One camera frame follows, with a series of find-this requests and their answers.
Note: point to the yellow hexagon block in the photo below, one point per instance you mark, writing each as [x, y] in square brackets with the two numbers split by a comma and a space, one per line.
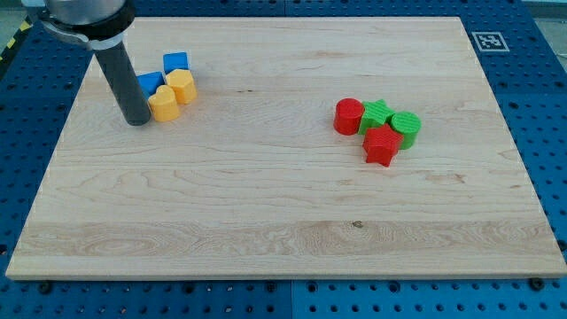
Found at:
[183, 85]

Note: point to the white fiducial marker tag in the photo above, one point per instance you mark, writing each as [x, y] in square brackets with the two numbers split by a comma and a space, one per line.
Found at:
[490, 41]

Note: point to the wooden board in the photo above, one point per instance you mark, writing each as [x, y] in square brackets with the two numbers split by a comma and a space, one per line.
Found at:
[252, 181]

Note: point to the yellow heart block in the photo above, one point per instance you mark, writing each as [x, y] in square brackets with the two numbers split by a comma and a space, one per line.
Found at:
[163, 104]

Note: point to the green star block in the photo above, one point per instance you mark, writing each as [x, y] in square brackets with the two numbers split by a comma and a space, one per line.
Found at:
[376, 114]

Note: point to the green cylinder block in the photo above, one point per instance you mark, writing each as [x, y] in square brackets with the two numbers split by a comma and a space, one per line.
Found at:
[407, 124]

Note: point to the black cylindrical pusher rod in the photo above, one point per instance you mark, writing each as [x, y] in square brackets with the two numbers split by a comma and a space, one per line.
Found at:
[120, 75]

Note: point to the red cylinder block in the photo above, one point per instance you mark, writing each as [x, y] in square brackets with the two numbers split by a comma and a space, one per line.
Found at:
[348, 114]

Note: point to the blue cube block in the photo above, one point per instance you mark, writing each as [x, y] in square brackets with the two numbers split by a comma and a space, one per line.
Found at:
[175, 60]

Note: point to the red star block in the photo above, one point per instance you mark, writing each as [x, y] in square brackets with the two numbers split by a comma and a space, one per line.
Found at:
[381, 144]

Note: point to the blue triangular block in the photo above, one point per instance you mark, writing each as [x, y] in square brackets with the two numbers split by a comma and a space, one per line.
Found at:
[150, 82]

